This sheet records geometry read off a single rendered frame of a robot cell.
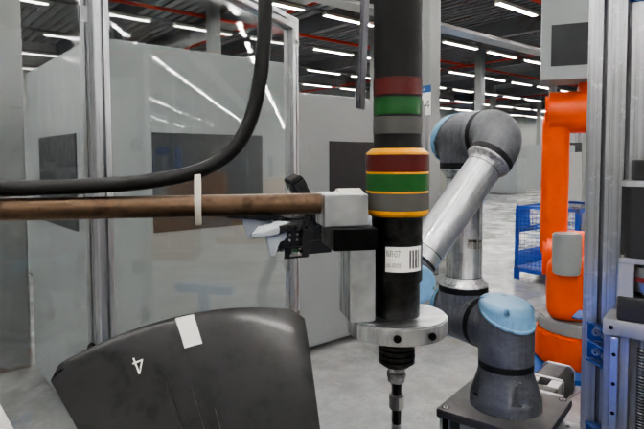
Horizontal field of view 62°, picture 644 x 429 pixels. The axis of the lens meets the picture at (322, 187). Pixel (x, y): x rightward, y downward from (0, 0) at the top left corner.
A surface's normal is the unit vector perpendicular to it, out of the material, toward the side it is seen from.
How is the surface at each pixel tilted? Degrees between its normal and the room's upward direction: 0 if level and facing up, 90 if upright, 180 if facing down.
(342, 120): 90
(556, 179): 96
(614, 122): 90
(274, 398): 39
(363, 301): 90
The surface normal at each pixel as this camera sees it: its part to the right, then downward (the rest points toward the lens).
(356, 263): 0.21, 0.05
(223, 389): 0.18, -0.72
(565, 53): -0.37, 0.05
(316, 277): 0.65, 0.04
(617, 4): -0.61, 0.04
